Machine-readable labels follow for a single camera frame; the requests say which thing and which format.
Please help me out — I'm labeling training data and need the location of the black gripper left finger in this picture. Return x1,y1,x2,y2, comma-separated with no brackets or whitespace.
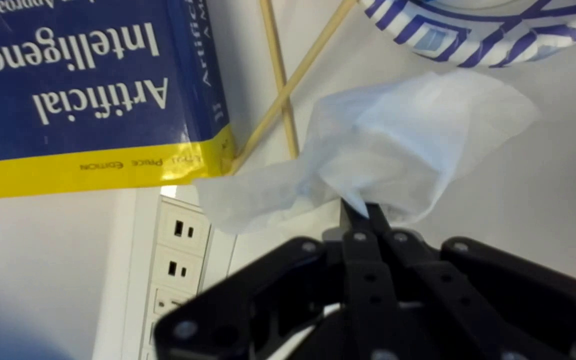
154,199,403,360

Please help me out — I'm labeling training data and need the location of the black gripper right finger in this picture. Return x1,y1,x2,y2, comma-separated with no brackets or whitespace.
369,202,576,360

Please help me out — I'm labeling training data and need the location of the white wipe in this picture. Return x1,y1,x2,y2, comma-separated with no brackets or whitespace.
193,69,544,236

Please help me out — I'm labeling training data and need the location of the white power strip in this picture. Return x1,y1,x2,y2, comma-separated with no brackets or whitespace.
94,186,243,360

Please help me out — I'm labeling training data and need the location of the wooden chopstick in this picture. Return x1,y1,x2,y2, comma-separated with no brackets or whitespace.
225,0,359,179
258,0,301,162

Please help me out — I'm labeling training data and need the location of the blue artificial intelligence book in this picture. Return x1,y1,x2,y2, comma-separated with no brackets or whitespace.
0,0,238,204

